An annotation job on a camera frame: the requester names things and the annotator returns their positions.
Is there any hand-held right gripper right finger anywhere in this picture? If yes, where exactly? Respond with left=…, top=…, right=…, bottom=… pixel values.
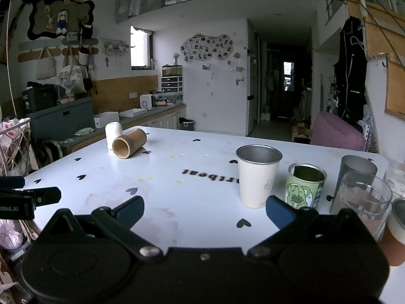
left=247, top=195, right=378, bottom=259

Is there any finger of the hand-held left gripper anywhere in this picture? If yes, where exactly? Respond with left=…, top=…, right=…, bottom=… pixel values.
left=0, top=186, right=62, bottom=207
left=0, top=176, right=26, bottom=189

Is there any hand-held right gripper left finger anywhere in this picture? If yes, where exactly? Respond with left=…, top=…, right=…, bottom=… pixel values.
left=41, top=196, right=164, bottom=261

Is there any bamboo cup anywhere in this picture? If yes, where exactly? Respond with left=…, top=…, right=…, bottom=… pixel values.
left=112, top=128, right=148, bottom=159

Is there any green printed cup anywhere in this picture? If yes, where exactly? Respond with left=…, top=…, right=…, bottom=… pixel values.
left=285, top=163, right=328, bottom=210

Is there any white metal cup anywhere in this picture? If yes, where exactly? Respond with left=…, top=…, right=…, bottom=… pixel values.
left=236, top=145, right=283, bottom=209

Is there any small white cup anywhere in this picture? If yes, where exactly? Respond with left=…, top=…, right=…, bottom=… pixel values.
left=105, top=122, right=123, bottom=151

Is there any grey metal cup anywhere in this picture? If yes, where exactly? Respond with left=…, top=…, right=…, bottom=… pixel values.
left=329, top=155, right=378, bottom=215

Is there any brown cup with white rim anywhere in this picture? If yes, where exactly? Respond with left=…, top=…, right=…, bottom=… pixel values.
left=378, top=198, right=405, bottom=267

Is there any clear patterned glass cup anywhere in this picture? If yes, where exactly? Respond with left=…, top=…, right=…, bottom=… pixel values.
left=382, top=160, right=405, bottom=201

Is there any grey storage box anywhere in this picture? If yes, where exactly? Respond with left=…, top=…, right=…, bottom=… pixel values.
left=26, top=97, right=95, bottom=141

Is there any black crate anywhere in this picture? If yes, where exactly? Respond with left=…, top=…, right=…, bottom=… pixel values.
left=22, top=82, right=59, bottom=113

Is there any white open box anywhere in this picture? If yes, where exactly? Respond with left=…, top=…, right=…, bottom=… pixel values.
left=94, top=112, right=120, bottom=128

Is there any grey counter cabinet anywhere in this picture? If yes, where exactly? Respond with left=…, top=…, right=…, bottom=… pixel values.
left=62, top=103, right=188, bottom=157

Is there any white flat tray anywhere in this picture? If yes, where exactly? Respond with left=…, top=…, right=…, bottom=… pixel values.
left=121, top=108, right=148, bottom=118

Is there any pink armchair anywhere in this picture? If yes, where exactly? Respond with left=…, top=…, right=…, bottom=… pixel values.
left=311, top=111, right=367, bottom=152

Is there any printed tote bag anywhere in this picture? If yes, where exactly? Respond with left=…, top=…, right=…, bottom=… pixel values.
left=58, top=55, right=87, bottom=95

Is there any white knitted tote bag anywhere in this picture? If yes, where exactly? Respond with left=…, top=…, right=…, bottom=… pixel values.
left=35, top=48, right=58, bottom=81

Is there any fish tank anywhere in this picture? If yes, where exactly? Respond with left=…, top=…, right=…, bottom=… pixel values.
left=161, top=65, right=183, bottom=77

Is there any black hanging coat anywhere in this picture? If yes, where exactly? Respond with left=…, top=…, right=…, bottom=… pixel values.
left=333, top=17, right=368, bottom=125

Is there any window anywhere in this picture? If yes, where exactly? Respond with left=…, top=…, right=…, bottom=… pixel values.
left=130, top=26, right=155, bottom=71

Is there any wavy-edged board with dolls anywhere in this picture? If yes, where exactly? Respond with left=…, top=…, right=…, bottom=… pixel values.
left=27, top=0, right=96, bottom=41

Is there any cloud-shaped photo board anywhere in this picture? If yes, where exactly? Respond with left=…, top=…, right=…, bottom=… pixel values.
left=180, top=33, right=234, bottom=63

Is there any wooden wall panel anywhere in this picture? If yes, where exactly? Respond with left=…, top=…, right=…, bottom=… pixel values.
left=384, top=52, right=405, bottom=123

